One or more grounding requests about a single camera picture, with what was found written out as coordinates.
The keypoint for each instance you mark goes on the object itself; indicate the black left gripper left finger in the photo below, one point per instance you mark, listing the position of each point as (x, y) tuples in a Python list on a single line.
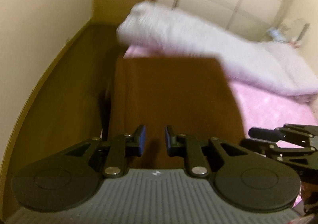
[(70, 177)]

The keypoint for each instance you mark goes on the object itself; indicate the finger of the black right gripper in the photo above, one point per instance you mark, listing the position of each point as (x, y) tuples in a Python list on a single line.
[(300, 135), (300, 159)]

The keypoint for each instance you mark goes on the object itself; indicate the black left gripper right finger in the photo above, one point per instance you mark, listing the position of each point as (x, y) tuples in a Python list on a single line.
[(239, 176)]

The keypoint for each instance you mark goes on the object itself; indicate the brown knitted garment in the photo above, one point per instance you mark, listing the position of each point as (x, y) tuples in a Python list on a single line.
[(189, 94)]

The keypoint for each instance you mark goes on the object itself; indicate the pink floral blanket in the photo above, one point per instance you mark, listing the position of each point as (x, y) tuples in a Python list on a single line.
[(273, 107)]

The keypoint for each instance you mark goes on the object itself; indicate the lilac rolled quilt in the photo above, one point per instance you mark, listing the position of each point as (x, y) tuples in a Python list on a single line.
[(158, 27)]

